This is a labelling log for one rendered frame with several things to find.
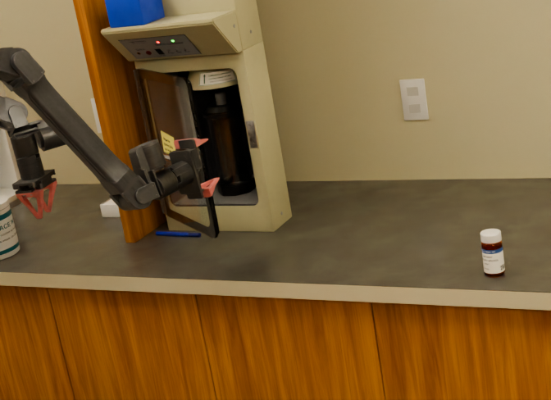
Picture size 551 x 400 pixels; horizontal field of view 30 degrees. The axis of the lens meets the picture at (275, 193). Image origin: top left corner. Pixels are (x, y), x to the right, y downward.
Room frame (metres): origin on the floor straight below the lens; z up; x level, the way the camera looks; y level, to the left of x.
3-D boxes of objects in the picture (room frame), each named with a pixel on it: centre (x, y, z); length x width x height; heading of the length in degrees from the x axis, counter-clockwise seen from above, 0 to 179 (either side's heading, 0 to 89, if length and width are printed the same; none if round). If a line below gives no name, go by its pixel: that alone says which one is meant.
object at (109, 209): (2.87, 0.41, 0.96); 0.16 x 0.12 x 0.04; 62
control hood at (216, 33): (2.50, 0.19, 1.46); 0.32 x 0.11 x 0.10; 61
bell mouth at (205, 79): (2.63, 0.09, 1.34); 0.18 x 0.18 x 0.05
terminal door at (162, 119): (2.48, 0.23, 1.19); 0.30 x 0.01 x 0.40; 27
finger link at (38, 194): (2.40, 0.57, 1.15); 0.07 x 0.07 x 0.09; 70
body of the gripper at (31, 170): (2.41, 0.57, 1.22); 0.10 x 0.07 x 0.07; 160
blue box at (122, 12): (2.54, 0.26, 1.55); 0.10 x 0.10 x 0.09; 61
